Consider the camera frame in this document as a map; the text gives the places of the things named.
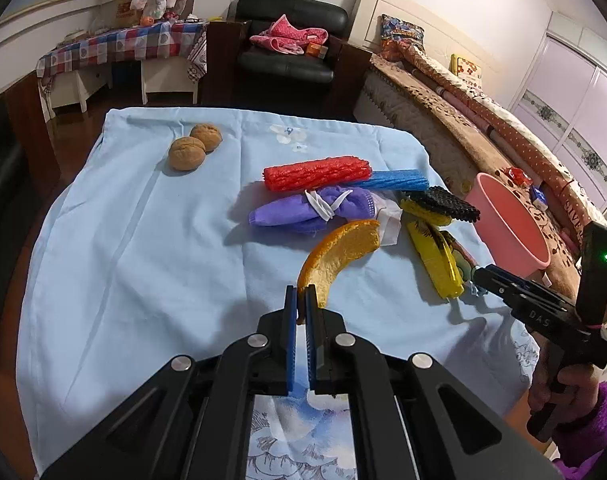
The black leather armchair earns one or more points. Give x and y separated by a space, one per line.
290 57

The plaid cloth covered table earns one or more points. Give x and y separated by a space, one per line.
172 58

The purple cloth bundle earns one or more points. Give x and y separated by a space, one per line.
310 212

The clear plastic bag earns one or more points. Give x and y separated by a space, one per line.
388 214

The yellow red patterned pillow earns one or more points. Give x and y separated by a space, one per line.
467 70

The pink clothing on armchair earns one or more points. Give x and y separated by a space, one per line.
284 38

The walnut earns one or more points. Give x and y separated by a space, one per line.
209 135
186 154

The red foam net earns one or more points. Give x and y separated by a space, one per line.
306 176

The red plastic wrapper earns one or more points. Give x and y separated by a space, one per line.
518 177

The lilac wardrobe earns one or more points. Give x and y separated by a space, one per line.
564 102

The light blue table cloth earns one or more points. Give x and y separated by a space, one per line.
136 263

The rear walnut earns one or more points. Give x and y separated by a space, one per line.
209 135

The pink plastic trash bucket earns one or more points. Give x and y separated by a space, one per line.
507 228

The blue patterned pillow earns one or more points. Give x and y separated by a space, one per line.
396 30

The blue foam net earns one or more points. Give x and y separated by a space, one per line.
405 180

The person's right hand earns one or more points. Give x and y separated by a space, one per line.
579 394

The cartoon paper wrapper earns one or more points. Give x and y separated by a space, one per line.
465 262

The blue tissue pack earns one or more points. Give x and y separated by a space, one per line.
537 198

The bed with brown blanket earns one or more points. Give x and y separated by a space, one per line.
458 152

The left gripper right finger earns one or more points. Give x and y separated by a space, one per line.
327 365

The black foam net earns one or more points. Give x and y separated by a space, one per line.
440 201

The front walnut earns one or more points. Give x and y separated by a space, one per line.
186 154

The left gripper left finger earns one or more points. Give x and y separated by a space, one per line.
276 368

